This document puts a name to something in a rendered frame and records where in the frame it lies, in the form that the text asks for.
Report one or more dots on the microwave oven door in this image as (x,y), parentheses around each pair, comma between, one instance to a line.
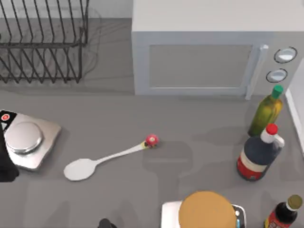
(199,66)

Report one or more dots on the white spoon with red ornament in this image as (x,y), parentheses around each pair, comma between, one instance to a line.
(79,169)

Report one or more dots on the white kitchen scale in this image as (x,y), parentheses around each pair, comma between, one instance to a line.
(169,216)

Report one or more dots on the pale microwave oven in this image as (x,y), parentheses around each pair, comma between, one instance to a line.
(190,16)

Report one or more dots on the round orange bread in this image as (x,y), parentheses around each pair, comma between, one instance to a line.
(206,211)

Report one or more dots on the dark bottle with red cap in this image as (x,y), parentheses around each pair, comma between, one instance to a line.
(257,156)

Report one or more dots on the green bottle with green cap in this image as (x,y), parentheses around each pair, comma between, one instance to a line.
(267,114)

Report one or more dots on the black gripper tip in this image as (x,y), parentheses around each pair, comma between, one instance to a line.
(107,224)
(6,166)

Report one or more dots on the silver kitchen scale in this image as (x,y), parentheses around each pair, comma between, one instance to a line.
(26,140)

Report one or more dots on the small microwave knob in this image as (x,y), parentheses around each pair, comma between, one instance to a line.
(276,75)

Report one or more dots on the large microwave knob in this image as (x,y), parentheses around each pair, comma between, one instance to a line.
(285,55)

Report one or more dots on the dark bottle with olive cap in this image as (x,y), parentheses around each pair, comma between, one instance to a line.
(283,213)

